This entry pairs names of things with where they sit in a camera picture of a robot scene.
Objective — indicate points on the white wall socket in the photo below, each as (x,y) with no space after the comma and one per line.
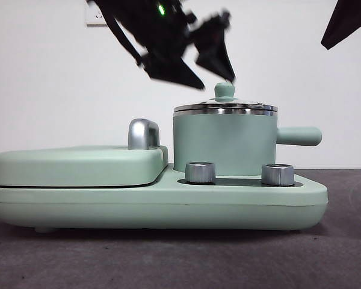
(91,21)

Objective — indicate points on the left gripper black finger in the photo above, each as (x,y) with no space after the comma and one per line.
(215,48)
(174,72)

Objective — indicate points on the green hinged griddle cover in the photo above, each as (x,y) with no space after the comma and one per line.
(78,168)

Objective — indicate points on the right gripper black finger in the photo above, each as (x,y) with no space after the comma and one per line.
(349,21)

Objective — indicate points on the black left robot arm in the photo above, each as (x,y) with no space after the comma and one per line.
(144,24)

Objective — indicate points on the silver control knob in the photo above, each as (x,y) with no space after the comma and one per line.
(200,173)
(278,175)

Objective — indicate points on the glass lid with green knob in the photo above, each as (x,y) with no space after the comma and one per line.
(224,90)

